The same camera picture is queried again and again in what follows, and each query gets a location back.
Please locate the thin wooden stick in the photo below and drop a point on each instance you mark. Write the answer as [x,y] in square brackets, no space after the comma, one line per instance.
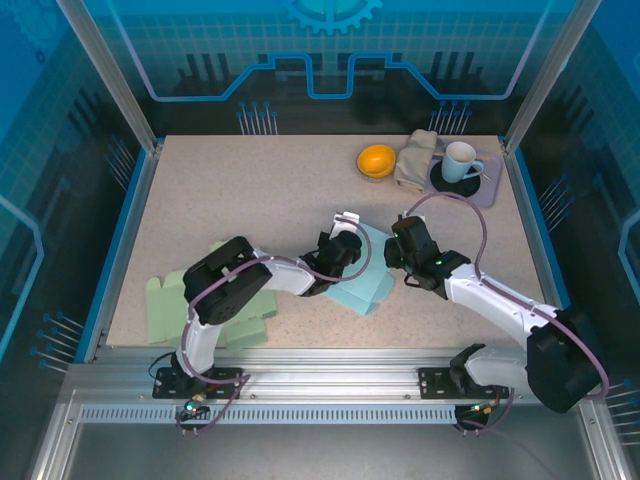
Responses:
[488,176]

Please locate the orange bowl with patterned outside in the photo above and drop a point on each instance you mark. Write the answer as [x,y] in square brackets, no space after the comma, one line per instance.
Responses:
[376,160]

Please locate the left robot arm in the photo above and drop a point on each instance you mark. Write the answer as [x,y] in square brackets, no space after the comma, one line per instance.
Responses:
[290,277]

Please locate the aluminium frame post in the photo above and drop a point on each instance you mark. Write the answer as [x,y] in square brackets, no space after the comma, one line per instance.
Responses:
[115,85]
[545,75]

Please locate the aluminium mounting rail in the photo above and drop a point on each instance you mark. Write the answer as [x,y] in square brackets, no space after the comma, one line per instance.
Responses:
[325,370]

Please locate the black round saucer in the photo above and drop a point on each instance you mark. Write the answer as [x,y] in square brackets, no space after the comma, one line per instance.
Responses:
[457,189]

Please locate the light blue mug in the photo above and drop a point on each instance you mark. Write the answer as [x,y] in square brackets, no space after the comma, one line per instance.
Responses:
[457,162]

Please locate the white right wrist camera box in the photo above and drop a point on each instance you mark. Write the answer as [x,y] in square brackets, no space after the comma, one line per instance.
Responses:
[419,216]

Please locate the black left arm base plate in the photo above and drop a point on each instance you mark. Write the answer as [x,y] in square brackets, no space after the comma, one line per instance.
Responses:
[230,380]

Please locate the beige folded cloth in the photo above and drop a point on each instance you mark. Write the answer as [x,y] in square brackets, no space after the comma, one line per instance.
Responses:
[412,160]

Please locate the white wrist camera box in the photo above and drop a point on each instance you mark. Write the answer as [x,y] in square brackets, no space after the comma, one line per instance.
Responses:
[345,225]
[419,216]

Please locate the lavender tray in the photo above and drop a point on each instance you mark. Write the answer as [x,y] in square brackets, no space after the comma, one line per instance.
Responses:
[490,190]

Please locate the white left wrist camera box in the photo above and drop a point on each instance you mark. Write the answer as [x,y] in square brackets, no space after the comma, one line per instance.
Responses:
[345,225]

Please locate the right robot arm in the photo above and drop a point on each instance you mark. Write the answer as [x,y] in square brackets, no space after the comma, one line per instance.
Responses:
[490,295]

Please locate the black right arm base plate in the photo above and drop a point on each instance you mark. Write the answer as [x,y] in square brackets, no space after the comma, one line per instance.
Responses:
[432,382]

